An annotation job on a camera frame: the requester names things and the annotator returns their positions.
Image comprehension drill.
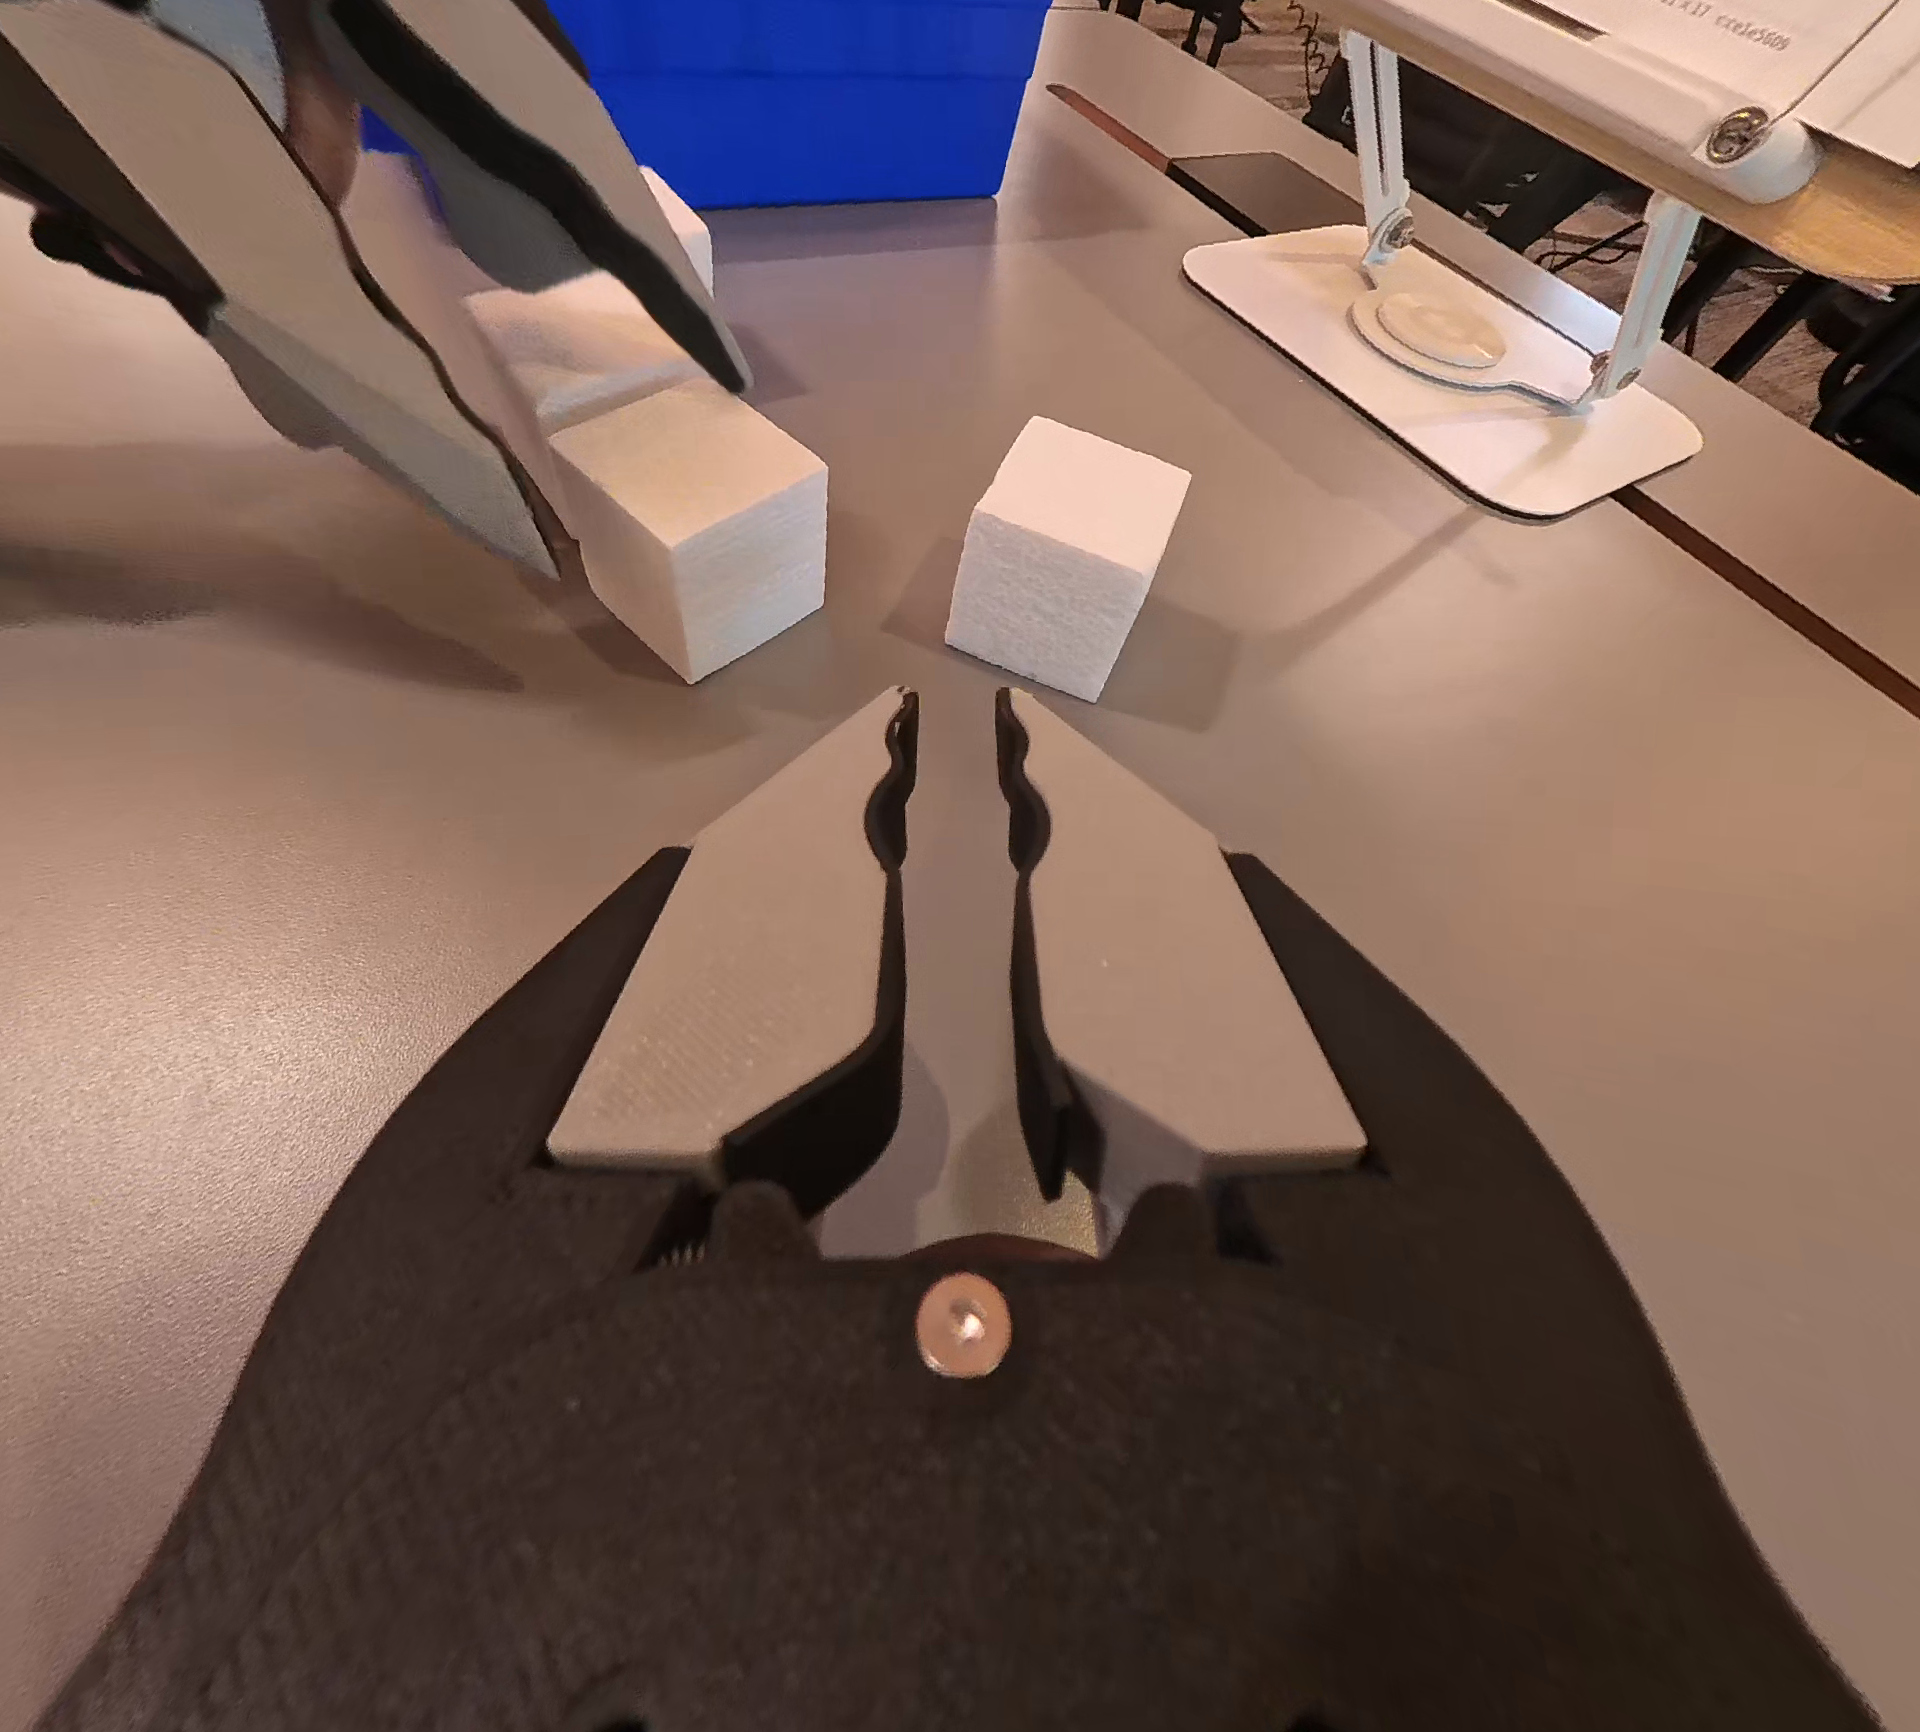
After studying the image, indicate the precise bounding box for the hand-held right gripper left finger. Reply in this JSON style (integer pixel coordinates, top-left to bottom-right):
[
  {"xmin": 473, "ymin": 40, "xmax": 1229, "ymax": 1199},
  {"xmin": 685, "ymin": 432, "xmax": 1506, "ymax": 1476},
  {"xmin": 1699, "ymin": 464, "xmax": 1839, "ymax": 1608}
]
[{"xmin": 547, "ymin": 686, "xmax": 921, "ymax": 1223}]

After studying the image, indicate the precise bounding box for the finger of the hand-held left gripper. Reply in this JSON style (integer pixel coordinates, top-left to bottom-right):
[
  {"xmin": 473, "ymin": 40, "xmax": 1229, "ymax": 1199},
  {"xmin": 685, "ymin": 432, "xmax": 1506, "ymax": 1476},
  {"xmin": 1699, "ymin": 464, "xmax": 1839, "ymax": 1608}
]
[
  {"xmin": 0, "ymin": 0, "xmax": 569, "ymax": 582},
  {"xmin": 306, "ymin": 0, "xmax": 757, "ymax": 399}
]

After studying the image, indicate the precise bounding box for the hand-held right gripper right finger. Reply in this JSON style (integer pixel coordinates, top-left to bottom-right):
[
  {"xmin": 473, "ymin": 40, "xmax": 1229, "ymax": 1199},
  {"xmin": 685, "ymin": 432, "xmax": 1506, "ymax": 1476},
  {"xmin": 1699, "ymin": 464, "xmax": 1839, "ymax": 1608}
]
[{"xmin": 996, "ymin": 686, "xmax": 1368, "ymax": 1249}]

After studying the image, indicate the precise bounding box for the large blue plastic bin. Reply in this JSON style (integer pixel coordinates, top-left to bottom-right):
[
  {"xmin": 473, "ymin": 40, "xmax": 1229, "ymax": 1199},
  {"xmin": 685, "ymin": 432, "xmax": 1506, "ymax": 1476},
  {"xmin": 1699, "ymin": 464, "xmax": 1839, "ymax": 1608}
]
[{"xmin": 359, "ymin": 0, "xmax": 1079, "ymax": 210}]

